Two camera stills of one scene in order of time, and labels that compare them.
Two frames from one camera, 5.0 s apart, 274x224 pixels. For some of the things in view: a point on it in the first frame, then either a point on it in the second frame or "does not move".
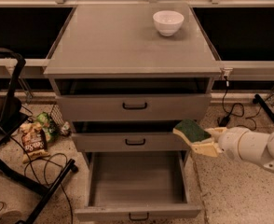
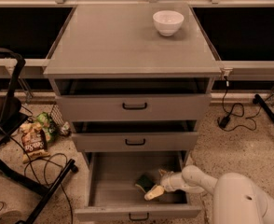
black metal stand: x=5 y=115 does not move
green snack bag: x=48 y=126 does not move
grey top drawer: x=134 y=107 does not move
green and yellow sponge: x=191 y=131 → x=145 y=182
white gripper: x=231 y=143 → x=167 y=181
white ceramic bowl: x=168 y=21 does not move
